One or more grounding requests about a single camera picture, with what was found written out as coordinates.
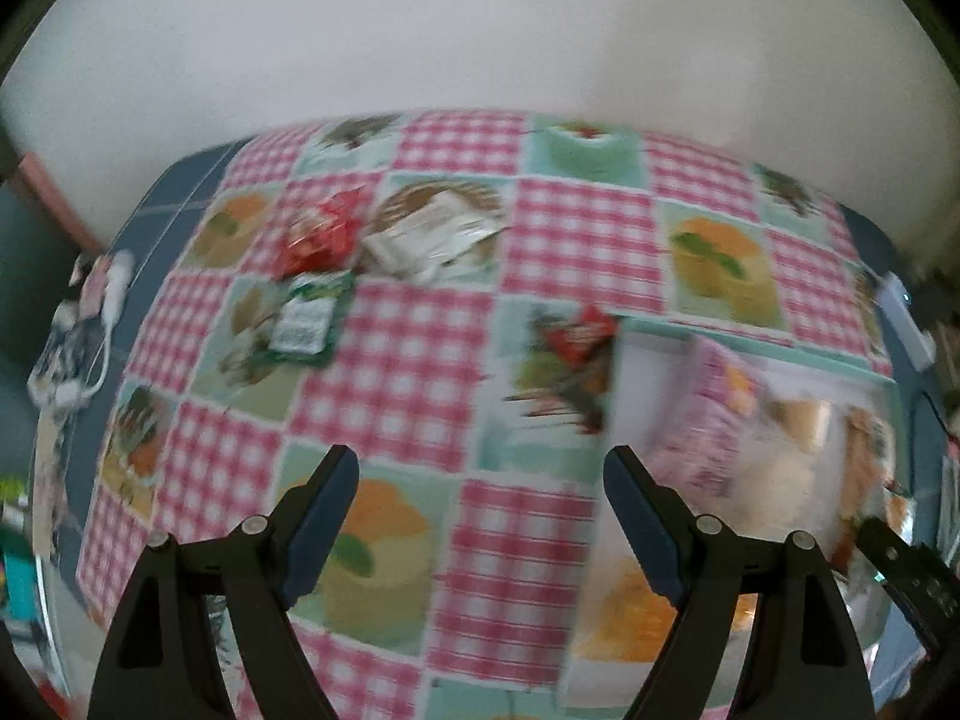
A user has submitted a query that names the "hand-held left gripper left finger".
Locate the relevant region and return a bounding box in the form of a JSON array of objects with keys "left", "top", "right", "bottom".
[{"left": 88, "top": 445, "right": 361, "bottom": 720}]

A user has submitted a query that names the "white corded device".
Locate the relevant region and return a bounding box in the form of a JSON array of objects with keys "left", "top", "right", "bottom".
[{"left": 56, "top": 251, "right": 136, "bottom": 410}]

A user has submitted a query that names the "pink wooden post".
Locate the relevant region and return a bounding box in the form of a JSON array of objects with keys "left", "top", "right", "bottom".
[{"left": 19, "top": 154, "right": 102, "bottom": 252}]

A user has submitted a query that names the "red snack packet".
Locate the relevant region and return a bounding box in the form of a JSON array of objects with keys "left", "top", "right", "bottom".
[{"left": 279, "top": 191, "right": 368, "bottom": 275}]

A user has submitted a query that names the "small red white packet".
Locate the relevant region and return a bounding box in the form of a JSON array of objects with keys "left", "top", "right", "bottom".
[{"left": 540, "top": 306, "right": 620, "bottom": 368}]

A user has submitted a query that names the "clear plastic container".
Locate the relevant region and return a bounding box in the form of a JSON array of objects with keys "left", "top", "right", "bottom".
[{"left": 607, "top": 326, "right": 905, "bottom": 668}]

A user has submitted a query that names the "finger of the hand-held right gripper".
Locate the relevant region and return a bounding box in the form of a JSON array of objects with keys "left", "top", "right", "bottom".
[{"left": 855, "top": 517, "right": 960, "bottom": 661}]

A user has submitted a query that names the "grey blue sofa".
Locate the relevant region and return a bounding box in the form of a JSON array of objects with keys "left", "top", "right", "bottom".
[{"left": 0, "top": 180, "right": 76, "bottom": 406}]

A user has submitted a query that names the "blue white snack packet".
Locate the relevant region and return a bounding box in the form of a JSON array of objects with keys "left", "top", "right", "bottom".
[{"left": 28, "top": 300, "right": 106, "bottom": 406}]

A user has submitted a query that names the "green snack packet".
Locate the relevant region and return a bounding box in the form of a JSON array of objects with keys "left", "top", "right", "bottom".
[{"left": 266, "top": 270, "right": 355, "bottom": 368}]

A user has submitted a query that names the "peach pudding cup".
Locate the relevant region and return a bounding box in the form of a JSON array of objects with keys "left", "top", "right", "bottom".
[{"left": 776, "top": 397, "right": 833, "bottom": 451}]

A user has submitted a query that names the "black cable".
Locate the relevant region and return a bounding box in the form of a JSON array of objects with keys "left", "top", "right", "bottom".
[{"left": 916, "top": 382, "right": 957, "bottom": 440}]

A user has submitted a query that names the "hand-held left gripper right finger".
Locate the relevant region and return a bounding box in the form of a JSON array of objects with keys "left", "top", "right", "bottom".
[{"left": 604, "top": 445, "right": 877, "bottom": 720}]

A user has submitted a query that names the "white power strip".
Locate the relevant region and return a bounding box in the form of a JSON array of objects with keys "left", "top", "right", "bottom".
[{"left": 874, "top": 274, "right": 938, "bottom": 372}]

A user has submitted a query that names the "pink checked picture tablecloth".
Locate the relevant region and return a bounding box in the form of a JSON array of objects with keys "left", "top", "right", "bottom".
[{"left": 75, "top": 111, "right": 908, "bottom": 720}]

